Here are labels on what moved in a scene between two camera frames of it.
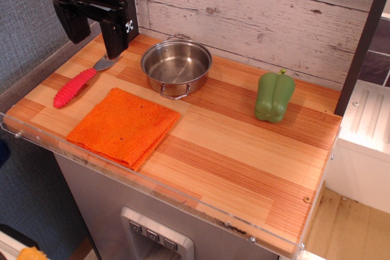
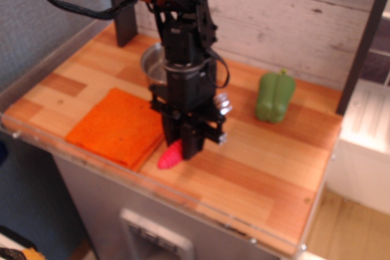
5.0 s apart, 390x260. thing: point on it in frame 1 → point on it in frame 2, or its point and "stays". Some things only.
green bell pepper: x=275 y=92 stays
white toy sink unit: x=360 y=166 stays
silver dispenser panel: x=147 y=239 stays
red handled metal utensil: x=78 y=82 → x=173 y=154
